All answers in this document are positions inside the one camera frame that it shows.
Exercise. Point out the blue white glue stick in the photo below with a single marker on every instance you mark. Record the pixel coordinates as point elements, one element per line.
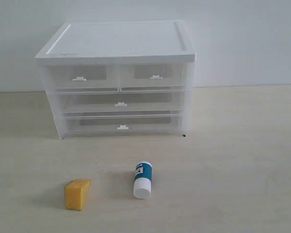
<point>142,180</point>

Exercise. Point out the clear middle wide drawer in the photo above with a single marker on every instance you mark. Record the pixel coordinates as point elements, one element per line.
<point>159,101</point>

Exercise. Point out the clear wide drawer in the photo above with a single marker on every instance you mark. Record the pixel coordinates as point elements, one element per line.
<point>150,123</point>
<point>159,101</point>

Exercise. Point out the clear bottom wide drawer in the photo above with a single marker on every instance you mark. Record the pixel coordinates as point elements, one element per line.
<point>150,123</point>

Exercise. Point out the white plastic drawer cabinet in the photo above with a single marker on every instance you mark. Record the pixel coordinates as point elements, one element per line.
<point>117,44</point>

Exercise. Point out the yellow cheese wedge block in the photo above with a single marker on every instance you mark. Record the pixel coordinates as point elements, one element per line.
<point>75,194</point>

